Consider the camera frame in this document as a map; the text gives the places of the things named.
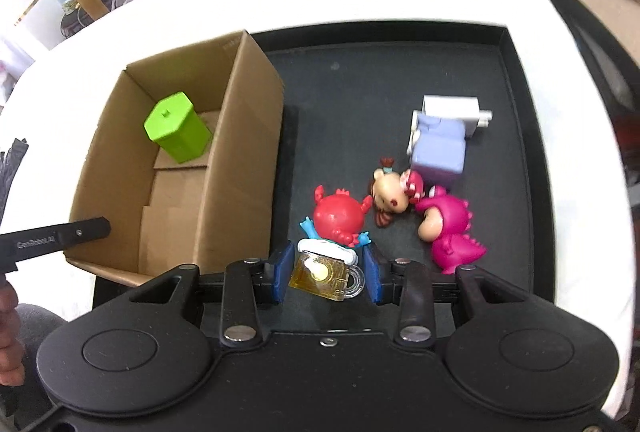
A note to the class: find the red crab figurine with mug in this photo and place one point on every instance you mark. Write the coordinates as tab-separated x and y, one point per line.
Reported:
337	217

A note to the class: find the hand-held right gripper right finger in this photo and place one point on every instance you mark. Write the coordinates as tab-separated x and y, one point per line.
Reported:
374	277

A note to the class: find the brown cardboard box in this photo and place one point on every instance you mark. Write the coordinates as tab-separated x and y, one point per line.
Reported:
240	137

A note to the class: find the person's grey trouser leg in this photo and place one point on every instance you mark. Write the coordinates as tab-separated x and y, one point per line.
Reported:
42	327

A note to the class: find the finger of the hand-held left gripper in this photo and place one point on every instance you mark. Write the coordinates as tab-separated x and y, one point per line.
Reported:
50	239
12	167

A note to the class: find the brown-haired doll figurine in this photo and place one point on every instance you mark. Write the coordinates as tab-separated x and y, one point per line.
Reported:
390	194

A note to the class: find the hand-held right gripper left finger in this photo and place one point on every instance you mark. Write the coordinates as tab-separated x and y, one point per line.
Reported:
281	274

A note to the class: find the black tray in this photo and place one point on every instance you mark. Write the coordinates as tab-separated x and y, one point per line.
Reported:
350	112

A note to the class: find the person's left hand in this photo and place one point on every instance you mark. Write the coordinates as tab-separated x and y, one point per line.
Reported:
10	342

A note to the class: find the white power adapter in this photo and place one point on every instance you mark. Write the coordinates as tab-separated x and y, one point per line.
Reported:
450	105

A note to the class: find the green hexagonal lidded container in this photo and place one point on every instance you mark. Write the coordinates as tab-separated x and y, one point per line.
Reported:
177	127

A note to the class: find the pink dinosaur figurine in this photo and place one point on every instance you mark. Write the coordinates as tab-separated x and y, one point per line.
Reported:
450	222

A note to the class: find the lavender block figurine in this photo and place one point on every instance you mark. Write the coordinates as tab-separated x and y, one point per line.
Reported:
440	152

